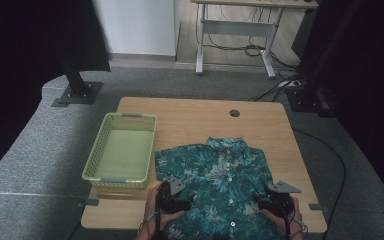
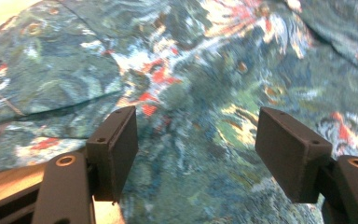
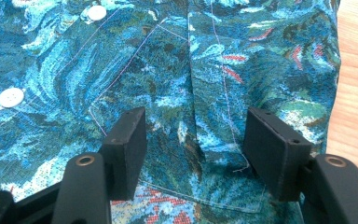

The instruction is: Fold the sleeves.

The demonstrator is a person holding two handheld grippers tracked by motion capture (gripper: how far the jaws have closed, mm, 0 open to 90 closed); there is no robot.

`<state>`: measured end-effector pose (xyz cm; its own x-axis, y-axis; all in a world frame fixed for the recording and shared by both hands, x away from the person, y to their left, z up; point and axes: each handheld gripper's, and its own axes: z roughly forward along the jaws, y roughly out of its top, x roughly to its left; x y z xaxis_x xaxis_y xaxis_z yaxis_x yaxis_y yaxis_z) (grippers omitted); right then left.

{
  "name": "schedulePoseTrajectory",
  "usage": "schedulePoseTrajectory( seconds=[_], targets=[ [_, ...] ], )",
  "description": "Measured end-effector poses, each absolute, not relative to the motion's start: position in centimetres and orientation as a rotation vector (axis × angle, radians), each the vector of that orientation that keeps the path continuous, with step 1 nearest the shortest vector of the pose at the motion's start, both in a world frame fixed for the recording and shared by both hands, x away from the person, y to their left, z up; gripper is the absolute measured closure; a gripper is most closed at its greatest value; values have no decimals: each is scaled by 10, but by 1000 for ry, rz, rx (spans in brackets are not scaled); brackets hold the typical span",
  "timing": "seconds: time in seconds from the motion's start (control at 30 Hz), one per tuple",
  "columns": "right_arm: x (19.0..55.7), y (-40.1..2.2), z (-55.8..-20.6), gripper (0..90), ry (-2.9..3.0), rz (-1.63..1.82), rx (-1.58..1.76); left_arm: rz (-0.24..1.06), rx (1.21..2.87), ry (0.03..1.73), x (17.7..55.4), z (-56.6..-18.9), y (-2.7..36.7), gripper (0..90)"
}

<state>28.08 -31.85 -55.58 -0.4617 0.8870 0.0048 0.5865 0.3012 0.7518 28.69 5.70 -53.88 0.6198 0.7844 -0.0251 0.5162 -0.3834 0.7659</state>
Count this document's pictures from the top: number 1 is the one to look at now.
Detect white-framed wooden desk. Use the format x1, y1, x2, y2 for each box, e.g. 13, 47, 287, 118
190, 0, 319, 80

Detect black curtain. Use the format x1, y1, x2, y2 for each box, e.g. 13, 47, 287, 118
291, 0, 384, 211
0, 0, 111, 186

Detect long black floor cable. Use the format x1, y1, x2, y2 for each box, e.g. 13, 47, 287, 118
291, 128, 348, 240

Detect teal floral shirt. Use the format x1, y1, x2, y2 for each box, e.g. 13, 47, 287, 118
154, 136, 286, 240

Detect black metal stand with base plate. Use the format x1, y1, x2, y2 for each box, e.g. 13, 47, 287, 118
50, 54, 104, 108
284, 0, 364, 118

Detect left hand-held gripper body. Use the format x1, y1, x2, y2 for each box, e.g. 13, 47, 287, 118
156, 175, 186, 214

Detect left hand-held gripper cable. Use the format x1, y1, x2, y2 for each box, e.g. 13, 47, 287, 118
148, 193, 163, 240

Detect person's right hand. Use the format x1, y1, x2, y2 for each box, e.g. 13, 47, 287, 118
263, 203, 304, 234

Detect right hand-held gripper cable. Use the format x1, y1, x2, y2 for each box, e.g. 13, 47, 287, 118
281, 203, 309, 240

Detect white power strip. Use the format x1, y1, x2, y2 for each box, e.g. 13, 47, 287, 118
278, 79, 303, 89

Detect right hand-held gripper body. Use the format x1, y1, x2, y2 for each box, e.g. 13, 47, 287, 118
268, 180, 302, 218

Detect black cables under desk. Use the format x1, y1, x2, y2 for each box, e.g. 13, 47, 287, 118
196, 3, 301, 73

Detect green plastic basket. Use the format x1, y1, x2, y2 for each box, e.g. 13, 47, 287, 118
81, 112, 158, 193

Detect black cables at power strip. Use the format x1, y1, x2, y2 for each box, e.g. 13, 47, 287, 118
248, 71, 301, 102

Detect hand-held gripper cable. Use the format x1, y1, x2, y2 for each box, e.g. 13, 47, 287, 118
281, 203, 309, 240
148, 193, 163, 240

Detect person's left hand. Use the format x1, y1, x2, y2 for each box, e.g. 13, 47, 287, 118
142, 184, 184, 233

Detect grey table bracket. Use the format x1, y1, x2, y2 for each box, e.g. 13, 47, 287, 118
77, 198, 100, 207
308, 203, 329, 212

